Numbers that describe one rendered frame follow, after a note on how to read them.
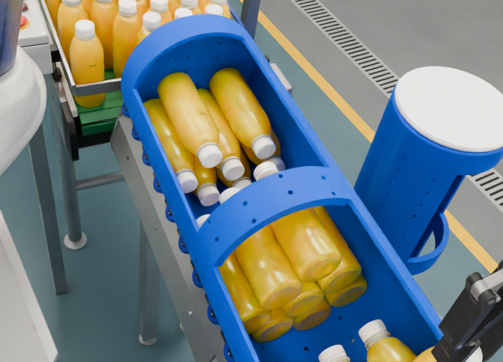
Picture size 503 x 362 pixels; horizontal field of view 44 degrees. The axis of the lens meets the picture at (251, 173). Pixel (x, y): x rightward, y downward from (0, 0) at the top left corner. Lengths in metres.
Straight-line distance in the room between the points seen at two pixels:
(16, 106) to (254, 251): 0.38
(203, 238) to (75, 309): 1.30
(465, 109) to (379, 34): 2.13
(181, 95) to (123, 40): 0.36
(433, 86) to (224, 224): 0.75
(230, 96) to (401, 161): 0.46
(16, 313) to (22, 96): 0.30
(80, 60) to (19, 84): 0.52
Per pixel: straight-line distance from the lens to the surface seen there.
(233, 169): 1.10
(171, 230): 1.20
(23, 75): 0.87
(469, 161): 1.39
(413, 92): 1.45
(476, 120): 1.45
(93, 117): 1.45
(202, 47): 1.22
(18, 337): 0.93
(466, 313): 0.56
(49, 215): 1.86
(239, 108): 1.14
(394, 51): 3.46
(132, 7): 1.42
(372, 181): 1.53
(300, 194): 0.88
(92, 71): 1.39
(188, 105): 1.11
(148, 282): 1.77
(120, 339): 2.12
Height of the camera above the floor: 1.88
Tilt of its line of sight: 47 degrees down
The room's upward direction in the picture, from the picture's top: 12 degrees clockwise
